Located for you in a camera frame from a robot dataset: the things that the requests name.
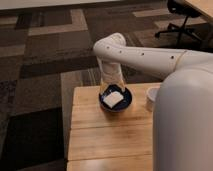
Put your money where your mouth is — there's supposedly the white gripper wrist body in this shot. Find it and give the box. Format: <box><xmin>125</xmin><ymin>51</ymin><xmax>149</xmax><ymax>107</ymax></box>
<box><xmin>98</xmin><ymin>59</ymin><xmax>125</xmax><ymax>94</ymax></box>

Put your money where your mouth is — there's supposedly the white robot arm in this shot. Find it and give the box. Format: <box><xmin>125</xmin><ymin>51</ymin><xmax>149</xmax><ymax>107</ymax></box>
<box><xmin>93</xmin><ymin>33</ymin><xmax>213</xmax><ymax>171</ymax></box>

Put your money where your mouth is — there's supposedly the white ceramic cup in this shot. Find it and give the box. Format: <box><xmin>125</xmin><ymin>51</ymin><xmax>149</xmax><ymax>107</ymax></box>
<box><xmin>146</xmin><ymin>87</ymin><xmax>159</xmax><ymax>111</ymax></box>

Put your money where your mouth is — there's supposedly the dark blue plate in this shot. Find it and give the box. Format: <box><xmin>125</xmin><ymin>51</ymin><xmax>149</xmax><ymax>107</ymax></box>
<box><xmin>99</xmin><ymin>85</ymin><xmax>132</xmax><ymax>112</ymax></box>

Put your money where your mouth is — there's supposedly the black office chair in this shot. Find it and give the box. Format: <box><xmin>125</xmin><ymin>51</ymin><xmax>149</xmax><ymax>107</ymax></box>
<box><xmin>154</xmin><ymin>0</ymin><xmax>203</xmax><ymax>44</ymax></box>

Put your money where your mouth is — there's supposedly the wooden desk corner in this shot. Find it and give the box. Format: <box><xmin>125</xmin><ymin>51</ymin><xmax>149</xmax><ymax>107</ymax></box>
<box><xmin>184</xmin><ymin>0</ymin><xmax>213</xmax><ymax>21</ymax></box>

